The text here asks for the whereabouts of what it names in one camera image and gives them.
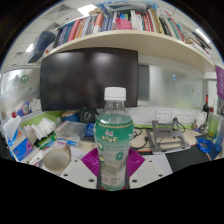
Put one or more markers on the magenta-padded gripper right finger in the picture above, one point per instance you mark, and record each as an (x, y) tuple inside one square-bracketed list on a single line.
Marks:
[(150, 171)]

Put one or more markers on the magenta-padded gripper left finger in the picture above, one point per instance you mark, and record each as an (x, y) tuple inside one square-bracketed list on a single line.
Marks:
[(77, 171)]

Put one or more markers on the green-labelled clear drink bottle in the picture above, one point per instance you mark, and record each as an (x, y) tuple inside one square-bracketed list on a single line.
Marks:
[(114, 140)]

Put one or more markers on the white patterned ceramic cup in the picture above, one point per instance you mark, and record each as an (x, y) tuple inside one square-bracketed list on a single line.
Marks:
[(56, 159)]

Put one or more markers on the grey metal laptop stand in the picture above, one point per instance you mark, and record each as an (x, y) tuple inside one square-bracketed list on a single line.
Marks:
[(166, 141)]

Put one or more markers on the black mouse pad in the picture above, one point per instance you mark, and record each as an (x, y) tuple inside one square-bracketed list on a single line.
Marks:
[(186, 159)]

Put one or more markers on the clear plastic box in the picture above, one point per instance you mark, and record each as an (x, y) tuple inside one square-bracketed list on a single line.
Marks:
[(71, 130)]

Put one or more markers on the white napkin stack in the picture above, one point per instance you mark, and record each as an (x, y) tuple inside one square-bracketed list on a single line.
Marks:
[(43, 128)]

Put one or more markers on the black monitor stand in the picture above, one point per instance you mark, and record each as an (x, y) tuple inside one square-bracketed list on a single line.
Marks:
[(87, 116)]

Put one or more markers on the blue tissue box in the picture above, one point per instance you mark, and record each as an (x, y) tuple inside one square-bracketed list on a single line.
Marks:
[(21, 148)]

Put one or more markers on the dark wine bottle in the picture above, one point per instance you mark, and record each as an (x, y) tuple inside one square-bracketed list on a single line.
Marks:
[(206, 106)]

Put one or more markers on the black computer monitor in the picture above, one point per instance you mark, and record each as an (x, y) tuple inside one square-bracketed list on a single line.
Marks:
[(76, 80)]

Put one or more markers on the purple hanging banner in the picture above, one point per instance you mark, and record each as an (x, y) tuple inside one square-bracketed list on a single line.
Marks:
[(220, 81)]

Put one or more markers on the wooden shelf with books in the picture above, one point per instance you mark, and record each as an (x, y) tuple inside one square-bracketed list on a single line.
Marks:
[(133, 40)]

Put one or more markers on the white wall socket row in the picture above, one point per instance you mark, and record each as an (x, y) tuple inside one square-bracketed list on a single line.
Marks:
[(163, 116)]

